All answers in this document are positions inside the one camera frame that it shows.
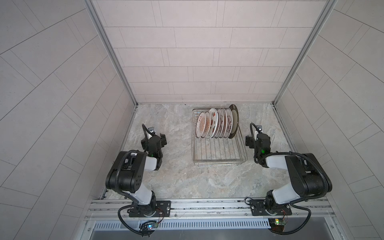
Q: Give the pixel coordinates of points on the wire dish rack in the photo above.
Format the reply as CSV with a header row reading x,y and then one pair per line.
x,y
215,152

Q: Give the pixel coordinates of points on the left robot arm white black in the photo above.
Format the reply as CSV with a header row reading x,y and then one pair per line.
x,y
126,175

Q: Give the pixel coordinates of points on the watermelon pattern plate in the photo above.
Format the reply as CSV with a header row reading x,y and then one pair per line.
x,y
229,122

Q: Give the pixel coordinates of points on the red rimmed plate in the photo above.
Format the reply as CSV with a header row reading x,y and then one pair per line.
x,y
220,119
207,125

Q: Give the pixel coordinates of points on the aluminium mounting rail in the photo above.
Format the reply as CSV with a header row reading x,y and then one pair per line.
x,y
179,209

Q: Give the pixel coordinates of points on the ventilation grille strip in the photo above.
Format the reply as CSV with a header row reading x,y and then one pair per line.
x,y
196,224

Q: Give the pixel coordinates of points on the left circuit board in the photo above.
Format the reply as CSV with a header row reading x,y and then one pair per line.
x,y
149,226

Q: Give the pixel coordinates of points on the circuit board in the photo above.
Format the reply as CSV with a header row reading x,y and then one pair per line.
x,y
277,225
149,226

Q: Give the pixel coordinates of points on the sunburst plate front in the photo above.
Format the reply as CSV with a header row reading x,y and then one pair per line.
x,y
200,126

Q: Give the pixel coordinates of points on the red characters white plate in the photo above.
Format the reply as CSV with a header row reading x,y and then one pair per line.
x,y
224,122

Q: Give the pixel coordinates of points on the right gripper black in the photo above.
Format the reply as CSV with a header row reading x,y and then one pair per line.
x,y
249,141

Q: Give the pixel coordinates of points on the right circuit board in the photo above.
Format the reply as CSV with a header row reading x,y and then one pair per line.
x,y
277,225

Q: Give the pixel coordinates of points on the sunburst plate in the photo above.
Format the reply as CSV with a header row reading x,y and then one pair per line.
x,y
213,123
200,126

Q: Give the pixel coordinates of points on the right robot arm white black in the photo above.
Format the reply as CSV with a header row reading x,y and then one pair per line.
x,y
308,179

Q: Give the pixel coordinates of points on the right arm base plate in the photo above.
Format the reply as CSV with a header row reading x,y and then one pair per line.
x,y
262,207

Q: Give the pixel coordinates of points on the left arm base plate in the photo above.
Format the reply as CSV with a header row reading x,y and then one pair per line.
x,y
158,209

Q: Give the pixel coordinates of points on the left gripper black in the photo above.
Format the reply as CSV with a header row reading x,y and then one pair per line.
x,y
162,139

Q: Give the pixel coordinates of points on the dark rimmed cream plate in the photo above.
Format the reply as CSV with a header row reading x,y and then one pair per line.
x,y
235,121

